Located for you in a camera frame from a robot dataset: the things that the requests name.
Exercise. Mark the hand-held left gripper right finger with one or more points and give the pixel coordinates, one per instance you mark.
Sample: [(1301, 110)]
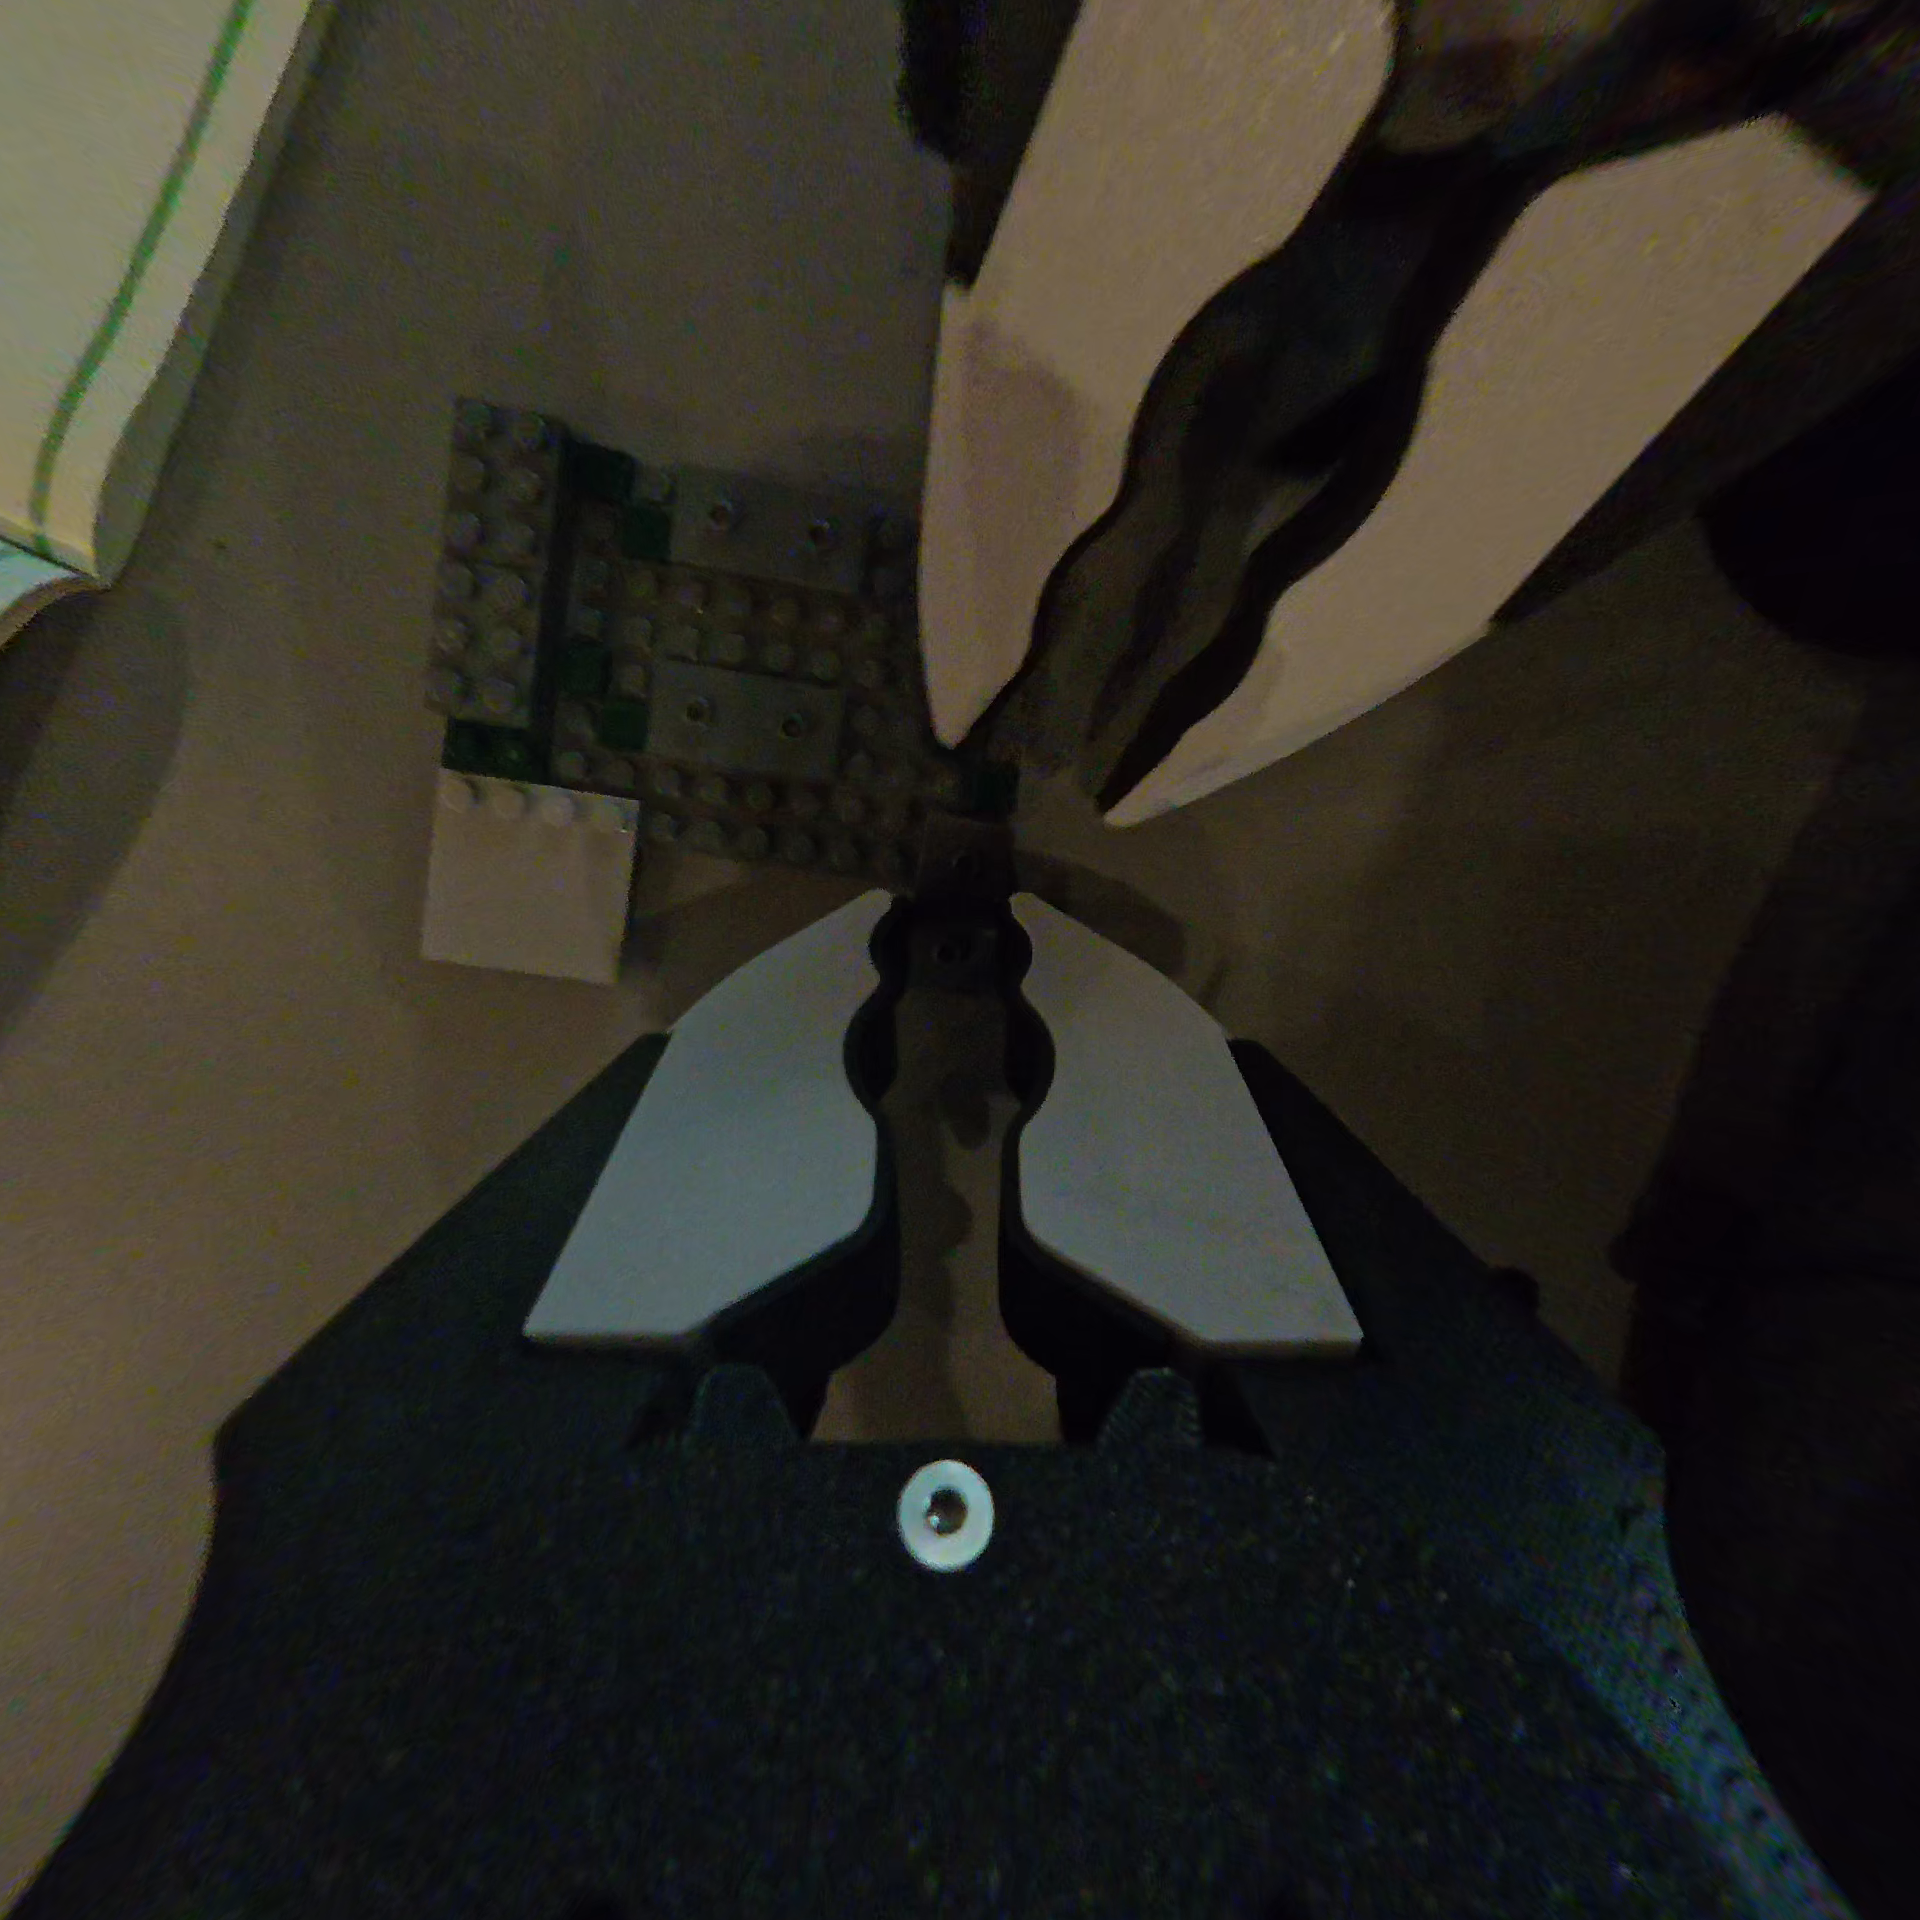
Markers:
[(1185, 1185)]

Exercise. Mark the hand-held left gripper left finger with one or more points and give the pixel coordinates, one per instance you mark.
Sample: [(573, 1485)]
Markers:
[(704, 1185)]

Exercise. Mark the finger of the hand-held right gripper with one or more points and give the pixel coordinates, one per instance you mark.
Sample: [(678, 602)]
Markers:
[(1110, 225), (1575, 421)]

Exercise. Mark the light grey square plate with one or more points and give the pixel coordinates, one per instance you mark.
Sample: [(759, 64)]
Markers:
[(523, 885)]

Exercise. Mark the grey studded building baseplate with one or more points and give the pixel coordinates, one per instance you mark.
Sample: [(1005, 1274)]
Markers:
[(763, 629)]

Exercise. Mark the grey long building brick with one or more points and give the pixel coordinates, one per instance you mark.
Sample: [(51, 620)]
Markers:
[(494, 570)]

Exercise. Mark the white instruction booklet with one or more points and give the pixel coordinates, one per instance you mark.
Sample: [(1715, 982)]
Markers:
[(106, 271)]

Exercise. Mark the black honeycomb cushion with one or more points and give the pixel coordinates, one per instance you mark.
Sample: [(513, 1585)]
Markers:
[(1829, 541)]

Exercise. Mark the dark green two-stud brick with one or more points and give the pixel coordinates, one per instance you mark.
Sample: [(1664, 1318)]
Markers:
[(494, 751)]

